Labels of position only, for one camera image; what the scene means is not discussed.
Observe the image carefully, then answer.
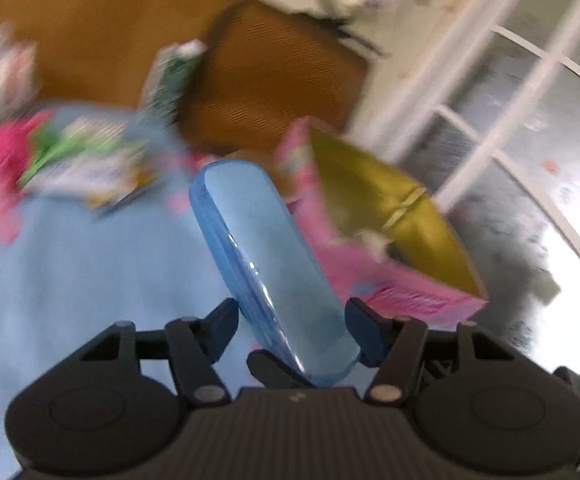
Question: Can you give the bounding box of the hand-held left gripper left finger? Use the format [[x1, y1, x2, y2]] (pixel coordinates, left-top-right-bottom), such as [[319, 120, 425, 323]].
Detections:
[[78, 297, 241, 407]]

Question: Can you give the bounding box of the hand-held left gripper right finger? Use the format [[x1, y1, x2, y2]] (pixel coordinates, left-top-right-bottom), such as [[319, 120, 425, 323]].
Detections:
[[345, 297, 516, 407]]

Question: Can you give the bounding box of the translucent blue plastic case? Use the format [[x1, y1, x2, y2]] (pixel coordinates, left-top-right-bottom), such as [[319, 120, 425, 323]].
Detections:
[[189, 160, 361, 388]]

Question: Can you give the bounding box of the pink box with gold lining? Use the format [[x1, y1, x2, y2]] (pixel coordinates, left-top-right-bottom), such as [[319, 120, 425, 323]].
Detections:
[[275, 116, 490, 331]]

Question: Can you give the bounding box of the blue printed pig blanket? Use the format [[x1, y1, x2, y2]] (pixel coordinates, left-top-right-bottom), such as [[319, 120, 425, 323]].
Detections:
[[0, 102, 351, 476]]

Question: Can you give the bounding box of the green and white snack packet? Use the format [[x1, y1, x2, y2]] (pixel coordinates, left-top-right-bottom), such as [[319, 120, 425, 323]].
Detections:
[[20, 115, 158, 213]]

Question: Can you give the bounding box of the green and white drink carton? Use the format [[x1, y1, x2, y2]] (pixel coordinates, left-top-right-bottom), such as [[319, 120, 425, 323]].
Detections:
[[142, 40, 208, 121]]

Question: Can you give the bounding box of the wood-pattern board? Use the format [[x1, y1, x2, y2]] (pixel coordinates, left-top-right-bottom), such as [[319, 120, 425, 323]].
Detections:
[[0, 0, 301, 111]]

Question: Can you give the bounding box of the white window frame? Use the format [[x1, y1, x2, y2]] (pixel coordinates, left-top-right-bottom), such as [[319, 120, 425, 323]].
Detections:
[[350, 0, 580, 311]]

